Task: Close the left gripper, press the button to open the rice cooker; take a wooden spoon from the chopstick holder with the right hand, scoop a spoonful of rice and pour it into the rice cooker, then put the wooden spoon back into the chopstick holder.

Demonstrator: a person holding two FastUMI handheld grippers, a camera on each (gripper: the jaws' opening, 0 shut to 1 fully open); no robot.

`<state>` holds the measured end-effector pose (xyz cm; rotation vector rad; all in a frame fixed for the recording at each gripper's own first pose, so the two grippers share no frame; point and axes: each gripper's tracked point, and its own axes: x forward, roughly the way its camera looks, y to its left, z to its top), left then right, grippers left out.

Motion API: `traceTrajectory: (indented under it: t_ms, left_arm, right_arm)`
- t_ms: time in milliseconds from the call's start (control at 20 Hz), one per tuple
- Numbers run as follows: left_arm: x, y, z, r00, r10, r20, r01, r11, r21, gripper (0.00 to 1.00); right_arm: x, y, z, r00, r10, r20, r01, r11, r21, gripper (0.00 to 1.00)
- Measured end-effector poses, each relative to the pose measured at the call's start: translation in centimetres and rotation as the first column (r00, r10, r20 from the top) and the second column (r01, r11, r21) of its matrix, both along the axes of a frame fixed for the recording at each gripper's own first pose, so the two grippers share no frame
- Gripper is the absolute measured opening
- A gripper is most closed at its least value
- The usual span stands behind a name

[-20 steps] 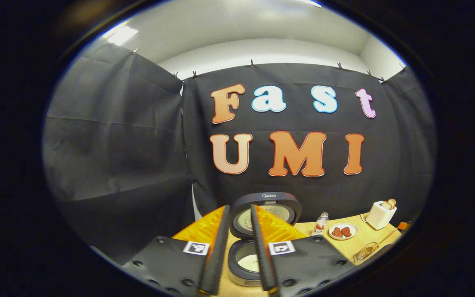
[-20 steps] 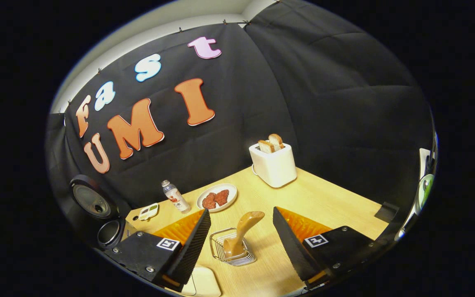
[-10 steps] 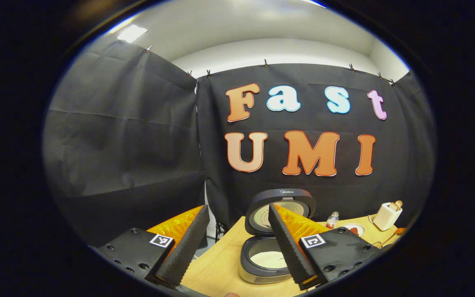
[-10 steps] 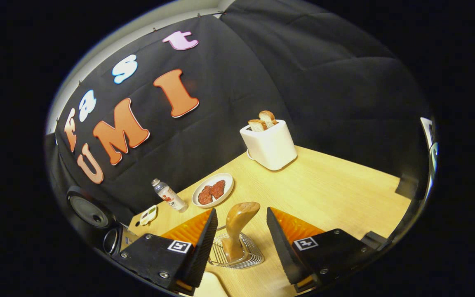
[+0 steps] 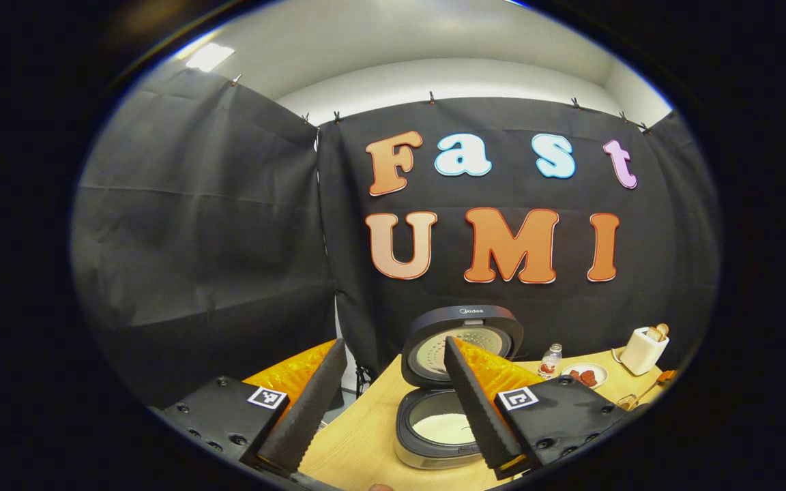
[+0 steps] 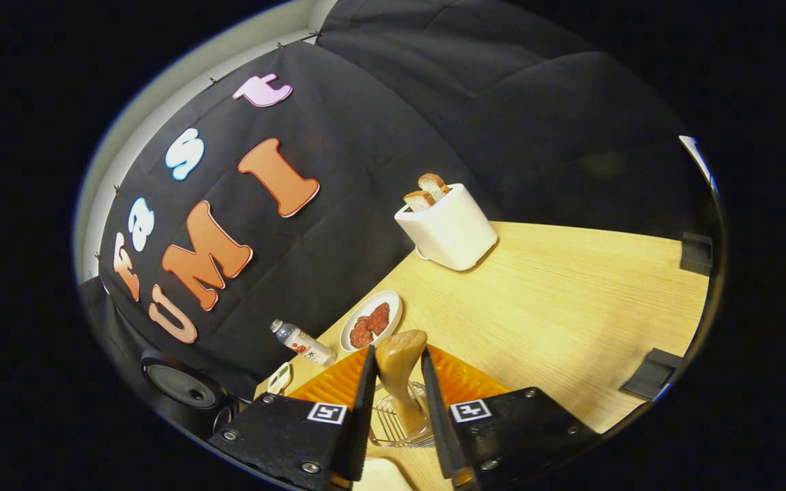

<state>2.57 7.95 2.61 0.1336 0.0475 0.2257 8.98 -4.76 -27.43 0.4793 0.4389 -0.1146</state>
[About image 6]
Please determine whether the black table bracket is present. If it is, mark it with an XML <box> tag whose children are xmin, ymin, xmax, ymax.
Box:
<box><xmin>680</xmin><ymin>232</ymin><xmax>713</xmax><ymax>275</ymax></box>
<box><xmin>622</xmin><ymin>348</ymin><xmax>684</xmax><ymax>400</ymax></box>

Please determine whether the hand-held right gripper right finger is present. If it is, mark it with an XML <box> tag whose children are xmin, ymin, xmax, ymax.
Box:
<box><xmin>422</xmin><ymin>344</ymin><xmax>598</xmax><ymax>488</ymax></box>

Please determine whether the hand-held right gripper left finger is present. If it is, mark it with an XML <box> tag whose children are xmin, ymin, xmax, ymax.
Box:
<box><xmin>209</xmin><ymin>346</ymin><xmax>377</xmax><ymax>491</ymax></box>

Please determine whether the white toaster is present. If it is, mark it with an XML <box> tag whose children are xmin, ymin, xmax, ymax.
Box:
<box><xmin>394</xmin><ymin>183</ymin><xmax>498</xmax><ymax>271</ymax></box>

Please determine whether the dark grey rice cooker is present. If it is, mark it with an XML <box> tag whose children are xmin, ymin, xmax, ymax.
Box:
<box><xmin>139</xmin><ymin>349</ymin><xmax>238</xmax><ymax>437</ymax></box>

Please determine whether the small white dish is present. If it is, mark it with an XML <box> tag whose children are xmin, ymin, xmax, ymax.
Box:
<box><xmin>267</xmin><ymin>363</ymin><xmax>293</xmax><ymax>395</ymax></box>

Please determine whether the red meat piece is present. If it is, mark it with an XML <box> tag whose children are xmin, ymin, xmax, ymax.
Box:
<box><xmin>366</xmin><ymin>303</ymin><xmax>391</xmax><ymax>336</ymax></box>
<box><xmin>350</xmin><ymin>316</ymin><xmax>375</xmax><ymax>348</ymax></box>

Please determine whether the clear drink bottle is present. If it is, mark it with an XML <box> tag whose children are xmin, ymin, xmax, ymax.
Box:
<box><xmin>270</xmin><ymin>319</ymin><xmax>337</xmax><ymax>368</ymax></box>

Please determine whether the white oval plate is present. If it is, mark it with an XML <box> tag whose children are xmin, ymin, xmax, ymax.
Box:
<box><xmin>340</xmin><ymin>291</ymin><xmax>404</xmax><ymax>353</ymax></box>

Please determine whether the wooden spoon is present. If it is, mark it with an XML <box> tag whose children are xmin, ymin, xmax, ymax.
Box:
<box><xmin>374</xmin><ymin>330</ymin><xmax>429</xmax><ymax>437</ymax></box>

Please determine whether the metal chopstick holder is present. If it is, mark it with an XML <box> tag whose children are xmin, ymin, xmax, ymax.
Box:
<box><xmin>369</xmin><ymin>382</ymin><xmax>438</xmax><ymax>449</ymax></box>

